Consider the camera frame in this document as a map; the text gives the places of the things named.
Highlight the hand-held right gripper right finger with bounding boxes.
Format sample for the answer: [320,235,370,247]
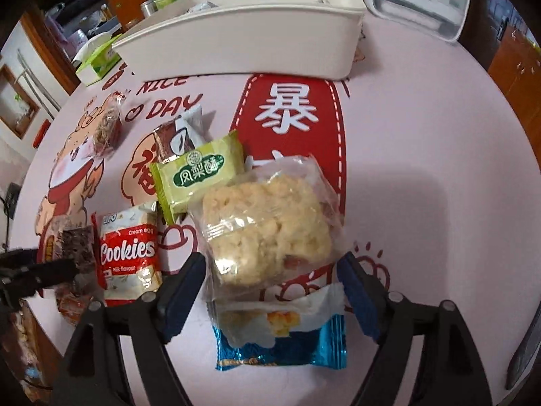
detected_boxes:
[337,252,493,406]

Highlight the green pastry packet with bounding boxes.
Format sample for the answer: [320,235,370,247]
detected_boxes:
[150,130,246,226]

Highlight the smartphone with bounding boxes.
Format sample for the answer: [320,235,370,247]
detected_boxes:
[505,315,541,392]

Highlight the clear puffed rice cake packet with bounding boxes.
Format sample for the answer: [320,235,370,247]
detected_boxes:
[186,154,351,301]

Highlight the brown and white snack packet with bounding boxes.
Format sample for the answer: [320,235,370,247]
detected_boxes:
[153,106,208,165]

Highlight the red lidded bucket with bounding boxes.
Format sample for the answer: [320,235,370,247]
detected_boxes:
[33,119,51,149]

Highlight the red cookies packet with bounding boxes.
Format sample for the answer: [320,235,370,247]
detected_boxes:
[91,203,163,307]

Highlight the white plastic storage bin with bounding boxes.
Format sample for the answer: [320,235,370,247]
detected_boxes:
[111,0,366,81]

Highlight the blue snack packet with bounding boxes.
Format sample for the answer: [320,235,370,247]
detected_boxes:
[210,281,349,373]

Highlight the wooden floor cabinet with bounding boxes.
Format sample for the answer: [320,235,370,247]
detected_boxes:
[486,21,541,136]

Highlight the dark brown snack packet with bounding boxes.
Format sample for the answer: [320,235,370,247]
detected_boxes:
[55,224,98,292]

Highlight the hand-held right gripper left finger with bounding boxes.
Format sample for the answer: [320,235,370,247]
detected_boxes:
[51,251,208,406]

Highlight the grey metal pole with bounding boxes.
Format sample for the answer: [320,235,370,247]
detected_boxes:
[17,48,60,121]

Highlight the orange red snack packet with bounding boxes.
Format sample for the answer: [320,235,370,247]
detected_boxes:
[57,292,106,326]

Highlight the white countertop sterilizer cabinet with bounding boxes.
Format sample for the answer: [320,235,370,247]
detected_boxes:
[361,0,474,43]

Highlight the wooden wall niche frame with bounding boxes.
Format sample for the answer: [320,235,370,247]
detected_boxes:
[0,63,41,138]

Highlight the clear wrapped nut bar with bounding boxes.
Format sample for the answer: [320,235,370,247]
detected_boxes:
[91,92,126,157]

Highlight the green tissue box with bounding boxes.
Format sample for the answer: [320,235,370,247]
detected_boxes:
[73,34,123,86]

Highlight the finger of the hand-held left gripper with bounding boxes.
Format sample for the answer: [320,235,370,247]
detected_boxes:
[0,249,40,268]
[21,259,79,294]

